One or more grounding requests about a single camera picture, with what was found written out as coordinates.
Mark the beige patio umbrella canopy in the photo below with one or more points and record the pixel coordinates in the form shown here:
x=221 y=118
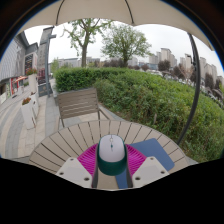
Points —
x=116 y=11

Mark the grey stone pillar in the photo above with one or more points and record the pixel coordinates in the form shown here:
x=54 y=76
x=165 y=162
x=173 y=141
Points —
x=43 y=56

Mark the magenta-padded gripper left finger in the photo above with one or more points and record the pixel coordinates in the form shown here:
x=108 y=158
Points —
x=77 y=168

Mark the white planter with red flowers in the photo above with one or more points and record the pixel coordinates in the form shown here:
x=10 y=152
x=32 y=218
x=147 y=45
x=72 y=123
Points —
x=28 y=111
x=32 y=81

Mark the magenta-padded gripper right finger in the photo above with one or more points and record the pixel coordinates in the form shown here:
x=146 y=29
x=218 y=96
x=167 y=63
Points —
x=146 y=168

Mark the dark curved umbrella pole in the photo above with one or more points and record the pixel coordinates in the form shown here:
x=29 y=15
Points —
x=194 y=90

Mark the green trimmed hedge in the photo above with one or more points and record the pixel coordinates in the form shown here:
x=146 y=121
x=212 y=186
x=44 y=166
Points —
x=160 y=106

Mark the blue mouse pad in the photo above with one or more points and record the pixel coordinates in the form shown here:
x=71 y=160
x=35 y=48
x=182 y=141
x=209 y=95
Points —
x=153 y=155

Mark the tall slender tree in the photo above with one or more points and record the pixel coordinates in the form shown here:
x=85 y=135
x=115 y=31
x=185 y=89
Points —
x=84 y=36

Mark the brown slatted chair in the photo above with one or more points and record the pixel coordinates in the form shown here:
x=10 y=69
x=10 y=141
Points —
x=78 y=104

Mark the white and teal computer mouse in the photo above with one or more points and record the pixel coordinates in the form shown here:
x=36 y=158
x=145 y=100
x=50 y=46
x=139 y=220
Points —
x=112 y=156

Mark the round bushy tree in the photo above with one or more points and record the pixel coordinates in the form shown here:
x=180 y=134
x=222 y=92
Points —
x=124 y=43

